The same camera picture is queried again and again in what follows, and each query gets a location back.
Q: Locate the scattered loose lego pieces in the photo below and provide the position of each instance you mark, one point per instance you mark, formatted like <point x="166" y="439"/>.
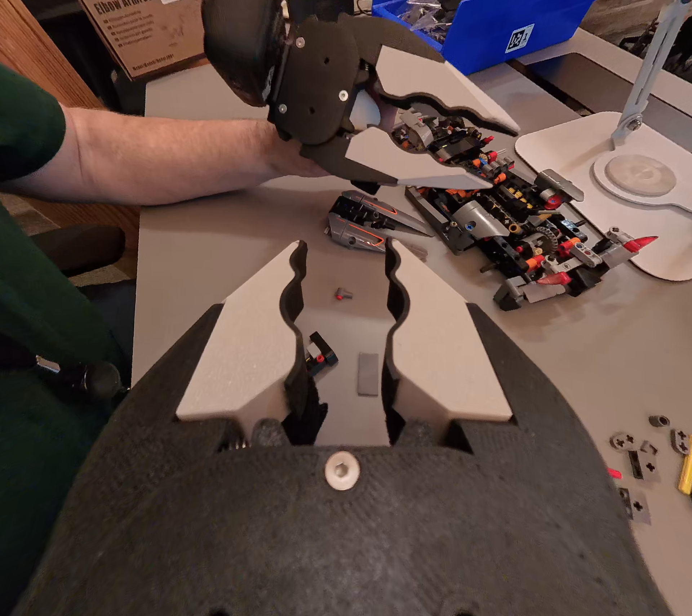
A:
<point x="643" y="464"/>

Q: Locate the dark grey lego tile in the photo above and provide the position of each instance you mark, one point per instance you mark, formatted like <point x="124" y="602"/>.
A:
<point x="368" y="374"/>

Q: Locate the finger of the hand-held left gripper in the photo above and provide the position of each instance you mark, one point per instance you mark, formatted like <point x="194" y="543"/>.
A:
<point x="432" y="78"/>
<point x="389" y="162"/>

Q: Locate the blue plastic parts bin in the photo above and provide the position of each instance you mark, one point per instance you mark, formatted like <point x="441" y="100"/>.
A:
<point x="486" y="38"/>

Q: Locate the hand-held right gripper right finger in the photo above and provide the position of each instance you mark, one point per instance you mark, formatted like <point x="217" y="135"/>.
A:
<point x="448" y="356"/>

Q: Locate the clear plastic parts bags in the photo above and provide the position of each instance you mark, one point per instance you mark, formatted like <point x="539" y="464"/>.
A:
<point x="427" y="13"/>

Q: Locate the white book stand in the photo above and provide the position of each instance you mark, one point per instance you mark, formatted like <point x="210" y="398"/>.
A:
<point x="567" y="151"/>

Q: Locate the small red grey lego pin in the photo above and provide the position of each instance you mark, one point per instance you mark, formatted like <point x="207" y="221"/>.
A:
<point x="344" y="294"/>

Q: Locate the person's left forearm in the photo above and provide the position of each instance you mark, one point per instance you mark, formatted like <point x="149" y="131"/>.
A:
<point x="162" y="156"/>

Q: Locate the black equipment case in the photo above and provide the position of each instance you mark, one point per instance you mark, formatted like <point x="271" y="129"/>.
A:
<point x="319" y="0"/>

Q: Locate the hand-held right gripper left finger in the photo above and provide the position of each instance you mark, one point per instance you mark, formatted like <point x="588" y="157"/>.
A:
<point x="238" y="356"/>

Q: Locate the brown cardboard box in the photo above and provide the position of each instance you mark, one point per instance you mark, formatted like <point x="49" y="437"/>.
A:
<point x="124" y="16"/>

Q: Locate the person's left hand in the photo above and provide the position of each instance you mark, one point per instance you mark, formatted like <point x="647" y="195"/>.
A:
<point x="292" y="162"/>

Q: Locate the black lego subassembly red pins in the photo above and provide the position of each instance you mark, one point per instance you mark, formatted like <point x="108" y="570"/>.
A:
<point x="320" y="354"/>

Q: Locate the partly built lego car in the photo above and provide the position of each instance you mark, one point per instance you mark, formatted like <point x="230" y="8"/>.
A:
<point x="513" y="227"/>

